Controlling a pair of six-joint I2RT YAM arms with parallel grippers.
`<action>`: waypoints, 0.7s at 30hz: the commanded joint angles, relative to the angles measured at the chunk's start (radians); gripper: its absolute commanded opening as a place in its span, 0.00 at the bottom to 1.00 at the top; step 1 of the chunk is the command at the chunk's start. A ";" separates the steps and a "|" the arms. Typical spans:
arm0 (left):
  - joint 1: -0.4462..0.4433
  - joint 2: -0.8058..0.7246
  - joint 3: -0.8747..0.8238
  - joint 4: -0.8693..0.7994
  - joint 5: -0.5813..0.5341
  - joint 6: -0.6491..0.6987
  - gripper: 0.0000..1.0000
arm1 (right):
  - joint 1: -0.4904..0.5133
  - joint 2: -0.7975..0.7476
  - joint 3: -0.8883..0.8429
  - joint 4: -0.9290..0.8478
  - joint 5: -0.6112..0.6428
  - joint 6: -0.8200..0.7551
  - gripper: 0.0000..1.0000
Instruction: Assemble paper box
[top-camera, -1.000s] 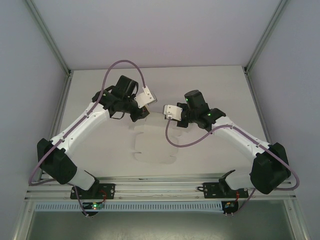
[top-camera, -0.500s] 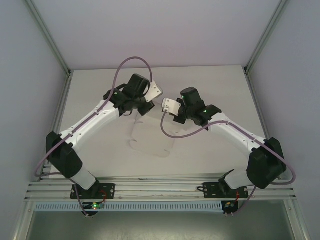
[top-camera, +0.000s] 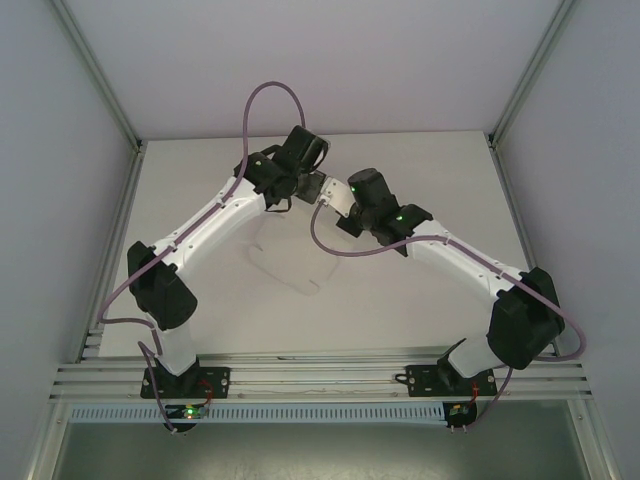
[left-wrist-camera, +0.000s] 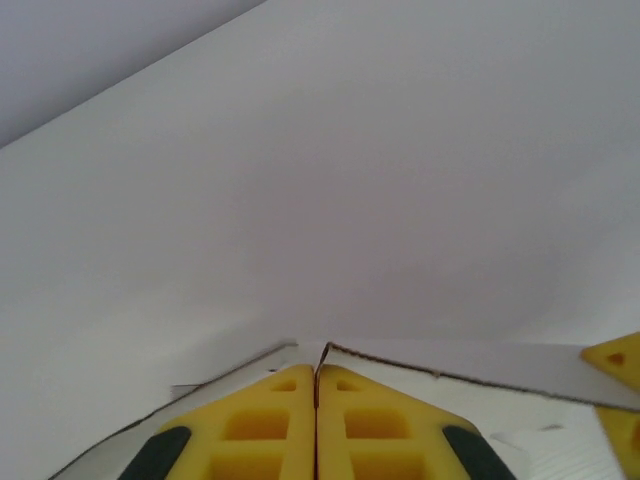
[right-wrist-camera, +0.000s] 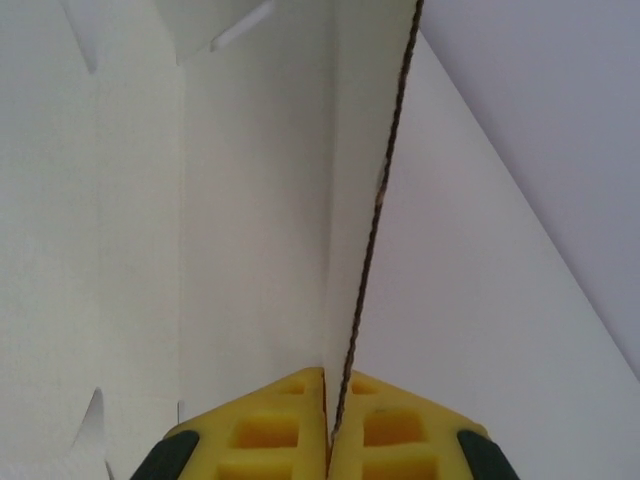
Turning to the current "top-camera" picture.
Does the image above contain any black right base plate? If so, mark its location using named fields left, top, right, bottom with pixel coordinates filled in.
left=405, top=363, right=499, bottom=400

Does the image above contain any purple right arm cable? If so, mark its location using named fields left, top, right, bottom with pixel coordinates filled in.
left=310, top=197, right=587, bottom=434

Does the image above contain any left circuit board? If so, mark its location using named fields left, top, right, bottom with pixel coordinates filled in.
left=167, top=403, right=211, bottom=421

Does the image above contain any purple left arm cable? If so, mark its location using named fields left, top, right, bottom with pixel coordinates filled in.
left=97, top=80, right=307, bottom=435

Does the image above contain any aluminium right side rail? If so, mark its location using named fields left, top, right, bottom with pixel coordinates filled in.
left=488, top=142, right=564, bottom=359

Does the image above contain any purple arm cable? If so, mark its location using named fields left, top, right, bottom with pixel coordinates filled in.
left=310, top=197, right=587, bottom=434
left=97, top=80, right=307, bottom=435

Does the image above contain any aluminium left side rail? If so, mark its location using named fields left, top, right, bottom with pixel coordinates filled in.
left=74, top=142, right=147, bottom=361

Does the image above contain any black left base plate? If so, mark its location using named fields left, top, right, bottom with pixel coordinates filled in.
left=141, top=365, right=232, bottom=401

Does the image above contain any aluminium left frame post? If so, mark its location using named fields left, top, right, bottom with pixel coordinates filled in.
left=49, top=0, right=146, bottom=151

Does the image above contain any aluminium rail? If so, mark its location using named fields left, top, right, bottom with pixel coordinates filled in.
left=488, top=142, right=564, bottom=359
left=74, top=142, right=147, bottom=361

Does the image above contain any aluminium frame post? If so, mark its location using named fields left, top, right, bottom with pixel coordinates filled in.
left=49, top=0, right=146, bottom=151
left=487, top=0, right=581, bottom=149

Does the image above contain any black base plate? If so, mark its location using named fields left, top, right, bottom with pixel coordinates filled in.
left=141, top=365, right=232, bottom=401
left=405, top=363, right=499, bottom=400

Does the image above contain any aluminium right frame post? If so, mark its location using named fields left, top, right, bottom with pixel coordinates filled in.
left=487, top=0, right=581, bottom=149

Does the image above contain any aluminium rail beam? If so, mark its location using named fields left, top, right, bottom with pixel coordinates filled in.
left=48, top=352, right=595, bottom=404

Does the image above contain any white slotted cable duct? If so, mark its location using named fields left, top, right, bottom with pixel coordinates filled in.
left=69, top=402, right=446, bottom=424

